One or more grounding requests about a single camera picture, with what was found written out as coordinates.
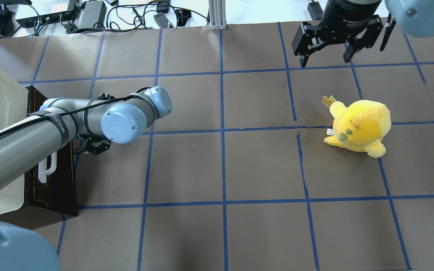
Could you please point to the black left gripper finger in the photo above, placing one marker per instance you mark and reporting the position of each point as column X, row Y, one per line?
column 94, row 150

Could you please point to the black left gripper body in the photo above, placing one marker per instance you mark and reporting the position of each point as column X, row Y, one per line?
column 93, row 146

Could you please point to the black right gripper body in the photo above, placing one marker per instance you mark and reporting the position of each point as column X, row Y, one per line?
column 344, row 15

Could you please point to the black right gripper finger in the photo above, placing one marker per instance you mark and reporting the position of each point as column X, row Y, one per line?
column 307, row 41
column 371, row 33

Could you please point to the dark wooden drawer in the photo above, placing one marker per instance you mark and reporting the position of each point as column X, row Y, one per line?
column 38, row 204

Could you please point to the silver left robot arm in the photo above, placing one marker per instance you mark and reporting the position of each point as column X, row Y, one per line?
column 100, row 122

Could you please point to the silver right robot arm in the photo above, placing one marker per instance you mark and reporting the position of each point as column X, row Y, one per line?
column 413, row 17

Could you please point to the yellow plush dinosaur toy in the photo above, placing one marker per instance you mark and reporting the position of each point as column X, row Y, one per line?
column 360, row 127

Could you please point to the grey power brick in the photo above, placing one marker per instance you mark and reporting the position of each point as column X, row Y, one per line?
column 92, row 14

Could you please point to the aluminium frame post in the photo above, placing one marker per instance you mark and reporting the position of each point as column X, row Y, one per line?
column 217, row 15

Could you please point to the black network switch box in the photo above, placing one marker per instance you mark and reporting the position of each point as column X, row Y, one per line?
column 46, row 11

